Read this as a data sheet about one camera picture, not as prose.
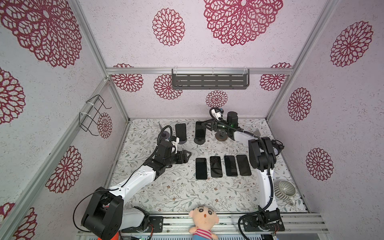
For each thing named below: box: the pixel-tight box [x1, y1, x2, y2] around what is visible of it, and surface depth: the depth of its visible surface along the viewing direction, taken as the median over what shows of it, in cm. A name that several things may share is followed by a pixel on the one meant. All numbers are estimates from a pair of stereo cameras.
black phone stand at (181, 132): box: [175, 123, 187, 145], surface depth 99 cm
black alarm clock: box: [271, 139, 285, 150], surface depth 97 cm
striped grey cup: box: [273, 180, 296, 206], surface depth 81 cm
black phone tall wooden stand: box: [195, 157, 208, 180], surface depth 96 cm
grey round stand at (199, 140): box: [194, 137, 206, 145], surface depth 108 cm
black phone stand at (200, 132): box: [194, 121, 207, 145], surface depth 102 cm
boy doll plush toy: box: [188, 205, 219, 240], surface depth 70 cm
